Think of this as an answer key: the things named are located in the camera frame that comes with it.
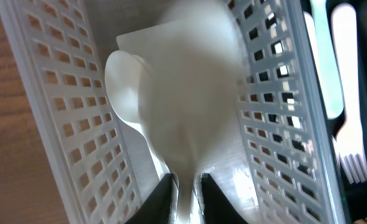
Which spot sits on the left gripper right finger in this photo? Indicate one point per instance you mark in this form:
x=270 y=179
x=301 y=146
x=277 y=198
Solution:
x=217 y=209

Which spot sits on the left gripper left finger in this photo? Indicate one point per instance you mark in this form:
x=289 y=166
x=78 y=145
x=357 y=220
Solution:
x=157 y=208

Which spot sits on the white plastic spoon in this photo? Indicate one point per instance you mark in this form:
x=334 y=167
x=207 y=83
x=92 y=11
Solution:
x=126 y=79
x=189 y=97

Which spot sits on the black plastic basket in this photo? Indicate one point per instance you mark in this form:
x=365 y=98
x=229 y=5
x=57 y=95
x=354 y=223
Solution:
x=354 y=196

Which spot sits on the white plastic fork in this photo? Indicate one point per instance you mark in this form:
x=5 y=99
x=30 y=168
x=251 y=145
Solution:
x=328 y=75
x=349 y=139

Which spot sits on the clear plastic basket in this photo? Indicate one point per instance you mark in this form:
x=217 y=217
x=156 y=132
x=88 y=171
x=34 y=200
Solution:
x=275 y=163

